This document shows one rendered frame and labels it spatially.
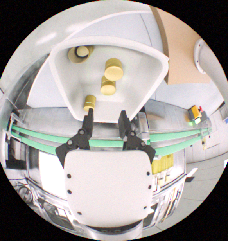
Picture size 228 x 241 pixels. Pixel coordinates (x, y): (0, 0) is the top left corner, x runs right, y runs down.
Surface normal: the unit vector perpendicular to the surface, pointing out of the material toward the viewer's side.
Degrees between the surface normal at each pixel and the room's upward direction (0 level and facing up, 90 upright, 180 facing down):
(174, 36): 1
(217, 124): 90
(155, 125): 90
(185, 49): 1
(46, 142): 90
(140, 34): 0
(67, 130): 90
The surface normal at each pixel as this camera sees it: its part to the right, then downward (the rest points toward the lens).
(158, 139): 0.16, -0.41
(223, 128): -0.99, -0.05
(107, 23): 0.02, 0.91
